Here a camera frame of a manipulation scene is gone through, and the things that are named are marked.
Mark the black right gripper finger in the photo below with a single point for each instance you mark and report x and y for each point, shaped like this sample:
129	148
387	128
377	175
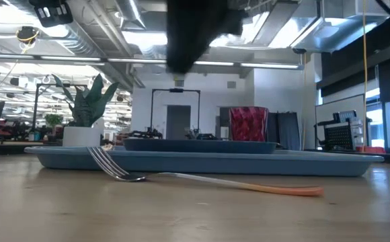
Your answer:
188	33

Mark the red faceted plastic cup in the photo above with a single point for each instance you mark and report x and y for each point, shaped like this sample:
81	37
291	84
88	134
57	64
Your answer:
248	124

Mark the dark blue round plate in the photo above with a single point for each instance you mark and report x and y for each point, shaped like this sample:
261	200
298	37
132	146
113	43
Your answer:
198	146

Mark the black background robot arm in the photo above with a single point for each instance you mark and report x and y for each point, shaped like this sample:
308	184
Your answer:
148	134
205	136

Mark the blue plastic tray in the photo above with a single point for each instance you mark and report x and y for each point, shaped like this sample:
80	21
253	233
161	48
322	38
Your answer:
215	164

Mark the ceiling light tube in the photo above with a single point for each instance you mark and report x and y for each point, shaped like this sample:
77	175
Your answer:
269	65
70	58
134	60

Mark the grey door panel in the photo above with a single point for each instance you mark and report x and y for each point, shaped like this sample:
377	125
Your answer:
178	121

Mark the black printer cabinet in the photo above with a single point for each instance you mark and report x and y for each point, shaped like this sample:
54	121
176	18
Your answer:
222	121

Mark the dark folding panels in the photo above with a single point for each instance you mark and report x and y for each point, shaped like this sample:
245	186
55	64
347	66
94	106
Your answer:
285	129

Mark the whiteboard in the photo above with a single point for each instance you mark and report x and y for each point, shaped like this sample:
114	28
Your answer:
333	107

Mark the black box with white labels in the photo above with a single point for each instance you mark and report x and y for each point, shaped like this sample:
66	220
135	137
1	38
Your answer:
52	15

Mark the green plant in white pot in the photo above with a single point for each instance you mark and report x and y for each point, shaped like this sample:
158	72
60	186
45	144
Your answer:
80	136

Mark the small green background plant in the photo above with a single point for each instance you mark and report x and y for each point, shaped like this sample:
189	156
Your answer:
53	119

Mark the red box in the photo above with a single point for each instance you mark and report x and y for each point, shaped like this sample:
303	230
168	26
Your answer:
370	149

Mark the black gate frame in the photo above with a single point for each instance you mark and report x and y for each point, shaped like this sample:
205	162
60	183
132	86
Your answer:
176	90

